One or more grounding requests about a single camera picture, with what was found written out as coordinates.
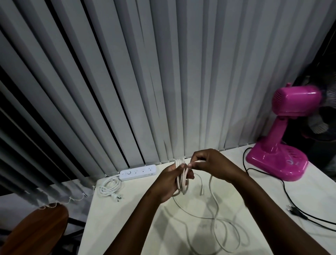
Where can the person's right hand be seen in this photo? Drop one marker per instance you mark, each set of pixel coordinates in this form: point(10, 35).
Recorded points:
point(212, 164)

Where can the person's left hand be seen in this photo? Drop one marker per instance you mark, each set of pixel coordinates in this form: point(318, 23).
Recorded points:
point(166, 184)

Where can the person's left thumb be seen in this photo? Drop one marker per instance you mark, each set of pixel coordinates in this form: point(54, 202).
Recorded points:
point(183, 168)

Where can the person's right thumb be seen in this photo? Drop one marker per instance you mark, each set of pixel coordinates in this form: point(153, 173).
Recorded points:
point(200, 166)

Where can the person's right forearm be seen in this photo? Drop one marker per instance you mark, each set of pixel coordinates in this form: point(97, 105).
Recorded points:
point(275, 212)

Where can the person's left forearm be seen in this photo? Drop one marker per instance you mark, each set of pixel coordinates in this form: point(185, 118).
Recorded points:
point(136, 223)

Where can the white power strip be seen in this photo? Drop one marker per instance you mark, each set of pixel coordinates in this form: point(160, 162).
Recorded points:
point(138, 172)

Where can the pink desk fan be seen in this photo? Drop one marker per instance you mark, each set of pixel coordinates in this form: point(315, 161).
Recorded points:
point(288, 131)

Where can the grey vertical blinds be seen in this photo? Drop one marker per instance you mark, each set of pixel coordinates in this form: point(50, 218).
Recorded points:
point(118, 86)

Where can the brown wooden chair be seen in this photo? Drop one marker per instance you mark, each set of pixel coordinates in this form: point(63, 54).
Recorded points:
point(34, 231)

